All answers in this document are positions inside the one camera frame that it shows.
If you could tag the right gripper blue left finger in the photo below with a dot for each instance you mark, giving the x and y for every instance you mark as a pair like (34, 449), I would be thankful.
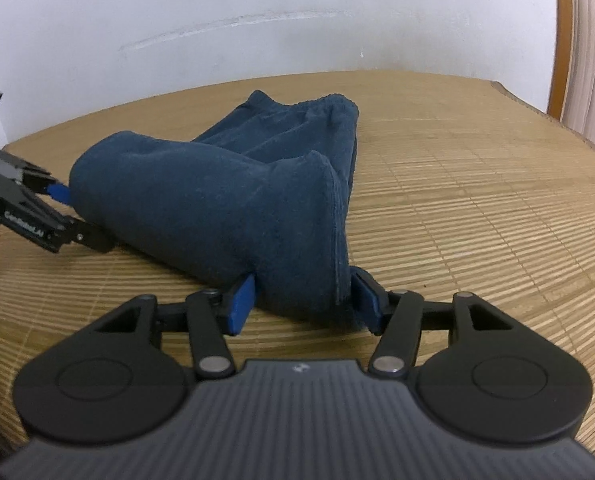
(212, 315)

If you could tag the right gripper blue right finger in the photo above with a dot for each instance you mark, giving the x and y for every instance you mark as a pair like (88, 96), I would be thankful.
(394, 317)

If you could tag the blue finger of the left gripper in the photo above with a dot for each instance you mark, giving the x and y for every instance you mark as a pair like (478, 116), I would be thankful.
(60, 193)
(91, 236)

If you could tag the dark blue pants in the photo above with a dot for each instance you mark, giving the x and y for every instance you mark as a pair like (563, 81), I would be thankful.
(264, 192)

